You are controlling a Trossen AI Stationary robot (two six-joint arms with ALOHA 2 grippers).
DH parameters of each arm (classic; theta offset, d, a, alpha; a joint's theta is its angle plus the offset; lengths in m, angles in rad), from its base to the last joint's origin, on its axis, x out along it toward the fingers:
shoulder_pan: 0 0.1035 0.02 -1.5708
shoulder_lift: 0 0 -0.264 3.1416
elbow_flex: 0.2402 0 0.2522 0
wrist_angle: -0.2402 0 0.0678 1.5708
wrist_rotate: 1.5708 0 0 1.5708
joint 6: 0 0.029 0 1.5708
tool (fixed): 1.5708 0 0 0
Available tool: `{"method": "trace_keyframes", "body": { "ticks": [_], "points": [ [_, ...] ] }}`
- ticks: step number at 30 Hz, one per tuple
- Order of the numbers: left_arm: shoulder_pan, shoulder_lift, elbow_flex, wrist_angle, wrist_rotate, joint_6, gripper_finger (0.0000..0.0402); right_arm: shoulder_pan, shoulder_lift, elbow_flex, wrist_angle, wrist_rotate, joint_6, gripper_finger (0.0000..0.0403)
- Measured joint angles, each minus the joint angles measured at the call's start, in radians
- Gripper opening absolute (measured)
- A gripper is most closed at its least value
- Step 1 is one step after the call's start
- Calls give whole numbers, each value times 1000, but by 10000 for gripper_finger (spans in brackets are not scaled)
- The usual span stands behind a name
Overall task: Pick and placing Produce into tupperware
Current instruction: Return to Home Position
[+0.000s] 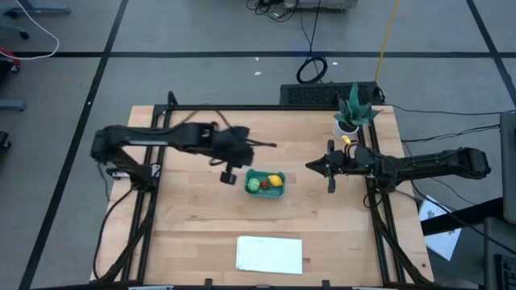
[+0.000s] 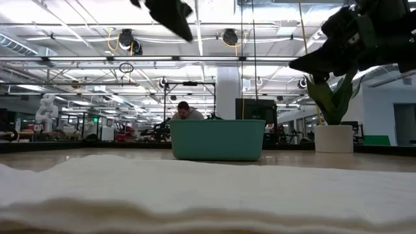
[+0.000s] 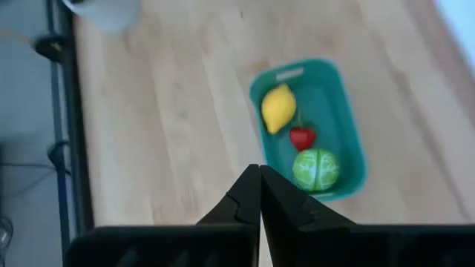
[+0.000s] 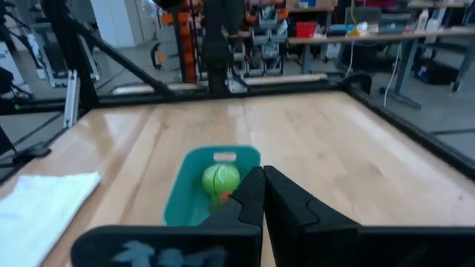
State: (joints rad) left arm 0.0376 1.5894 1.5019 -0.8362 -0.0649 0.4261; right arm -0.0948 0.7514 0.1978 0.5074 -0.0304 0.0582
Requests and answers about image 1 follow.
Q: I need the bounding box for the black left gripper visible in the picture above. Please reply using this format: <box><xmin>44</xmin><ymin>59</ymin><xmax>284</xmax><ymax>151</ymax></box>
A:
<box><xmin>207</xmin><ymin>125</ymin><xmax>278</xmax><ymax>187</ymax></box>

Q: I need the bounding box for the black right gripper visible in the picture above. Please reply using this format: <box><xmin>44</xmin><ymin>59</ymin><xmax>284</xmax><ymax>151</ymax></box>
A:
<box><xmin>305</xmin><ymin>139</ymin><xmax>368</xmax><ymax>194</ymax></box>

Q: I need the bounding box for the teal plastic tupperware container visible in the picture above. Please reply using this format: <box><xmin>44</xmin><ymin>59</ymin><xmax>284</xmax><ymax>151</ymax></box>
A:
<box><xmin>243</xmin><ymin>168</ymin><xmax>287</xmax><ymax>199</ymax></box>

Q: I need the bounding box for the white plant pot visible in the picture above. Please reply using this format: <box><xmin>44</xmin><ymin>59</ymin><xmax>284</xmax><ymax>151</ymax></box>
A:
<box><xmin>332</xmin><ymin>119</ymin><xmax>360</xmax><ymax>143</ymax></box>

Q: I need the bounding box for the green succulent plant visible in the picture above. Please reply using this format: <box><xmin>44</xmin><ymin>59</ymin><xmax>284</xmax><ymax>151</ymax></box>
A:
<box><xmin>333</xmin><ymin>83</ymin><xmax>382</xmax><ymax>132</ymax></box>

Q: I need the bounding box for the black computer case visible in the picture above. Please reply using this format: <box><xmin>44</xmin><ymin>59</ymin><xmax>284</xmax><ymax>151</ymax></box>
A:
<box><xmin>279</xmin><ymin>81</ymin><xmax>381</xmax><ymax>108</ymax></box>

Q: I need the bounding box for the white folded cloth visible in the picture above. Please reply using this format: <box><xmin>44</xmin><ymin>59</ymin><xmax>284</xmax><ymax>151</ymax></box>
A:
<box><xmin>235</xmin><ymin>235</ymin><xmax>304</xmax><ymax>276</ymax></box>

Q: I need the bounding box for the white paper sheet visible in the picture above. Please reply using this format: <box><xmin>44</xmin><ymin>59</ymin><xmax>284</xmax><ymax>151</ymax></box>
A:
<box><xmin>418</xmin><ymin>195</ymin><xmax>463</xmax><ymax>262</ymax></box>

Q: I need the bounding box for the black bar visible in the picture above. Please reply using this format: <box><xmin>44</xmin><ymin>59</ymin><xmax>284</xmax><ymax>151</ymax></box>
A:
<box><xmin>421</xmin><ymin>197</ymin><xmax>506</xmax><ymax>237</ymax></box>

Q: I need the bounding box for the grey device box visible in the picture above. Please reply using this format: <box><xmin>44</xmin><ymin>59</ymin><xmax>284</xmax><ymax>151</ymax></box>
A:
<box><xmin>283</xmin><ymin>0</ymin><xmax>358</xmax><ymax>11</ymax></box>

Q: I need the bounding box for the grey cabinet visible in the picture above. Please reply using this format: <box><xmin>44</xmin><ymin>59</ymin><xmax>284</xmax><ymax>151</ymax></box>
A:
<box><xmin>499</xmin><ymin>111</ymin><xmax>516</xmax><ymax>225</ymax></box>

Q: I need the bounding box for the dark grey desk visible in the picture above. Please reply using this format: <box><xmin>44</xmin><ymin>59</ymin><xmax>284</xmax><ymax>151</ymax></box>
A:
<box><xmin>483</xmin><ymin>217</ymin><xmax>516</xmax><ymax>290</ymax></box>

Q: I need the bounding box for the black keyboard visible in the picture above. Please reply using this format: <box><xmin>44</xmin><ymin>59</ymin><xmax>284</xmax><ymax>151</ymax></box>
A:
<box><xmin>495</xmin><ymin>254</ymin><xmax>516</xmax><ymax>290</ymax></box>

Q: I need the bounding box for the grey furniture base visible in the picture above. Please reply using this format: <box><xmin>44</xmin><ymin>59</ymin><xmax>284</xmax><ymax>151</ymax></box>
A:
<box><xmin>0</xmin><ymin>99</ymin><xmax>27</xmax><ymax>114</ymax></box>

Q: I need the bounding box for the grey furniture foot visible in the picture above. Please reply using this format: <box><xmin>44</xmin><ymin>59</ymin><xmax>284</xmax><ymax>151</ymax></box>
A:
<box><xmin>0</xmin><ymin>0</ymin><xmax>73</xmax><ymax>19</ymax></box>

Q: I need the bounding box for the red object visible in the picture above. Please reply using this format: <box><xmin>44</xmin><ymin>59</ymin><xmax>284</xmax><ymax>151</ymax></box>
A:
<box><xmin>0</xmin><ymin>45</ymin><xmax>22</xmax><ymax>74</ymax></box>

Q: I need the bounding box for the black aluminium table frame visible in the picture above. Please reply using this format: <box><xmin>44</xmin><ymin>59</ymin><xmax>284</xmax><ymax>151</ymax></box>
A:
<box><xmin>91</xmin><ymin>90</ymin><xmax>435</xmax><ymax>290</ymax></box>

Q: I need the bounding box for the black hanging cable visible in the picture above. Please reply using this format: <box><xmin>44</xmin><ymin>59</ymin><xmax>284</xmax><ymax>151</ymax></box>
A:
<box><xmin>296</xmin><ymin>0</ymin><xmax>328</xmax><ymax>85</ymax></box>

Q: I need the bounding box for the black cable bundle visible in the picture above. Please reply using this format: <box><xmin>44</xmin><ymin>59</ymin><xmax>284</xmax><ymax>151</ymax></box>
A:
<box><xmin>246</xmin><ymin>0</ymin><xmax>302</xmax><ymax>23</ymax></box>

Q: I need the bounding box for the thin black floor cable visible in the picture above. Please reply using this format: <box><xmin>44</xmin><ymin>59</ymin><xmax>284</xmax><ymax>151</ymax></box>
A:
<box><xmin>401</xmin><ymin>124</ymin><xmax>501</xmax><ymax>144</ymax></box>
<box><xmin>389</xmin><ymin>103</ymin><xmax>516</xmax><ymax>118</ymax></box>

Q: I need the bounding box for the yellow hanging cable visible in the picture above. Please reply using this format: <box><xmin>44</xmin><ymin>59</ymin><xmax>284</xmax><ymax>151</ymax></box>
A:
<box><xmin>374</xmin><ymin>0</ymin><xmax>402</xmax><ymax>84</ymax></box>

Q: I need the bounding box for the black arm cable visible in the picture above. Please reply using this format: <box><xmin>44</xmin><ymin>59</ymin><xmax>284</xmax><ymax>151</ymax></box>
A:
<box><xmin>93</xmin><ymin>188</ymin><xmax>136</xmax><ymax>281</ymax></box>

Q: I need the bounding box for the white floor cable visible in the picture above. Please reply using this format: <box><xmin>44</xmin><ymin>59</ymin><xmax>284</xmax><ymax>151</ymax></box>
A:
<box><xmin>0</xmin><ymin>0</ymin><xmax>61</xmax><ymax>62</ymax></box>

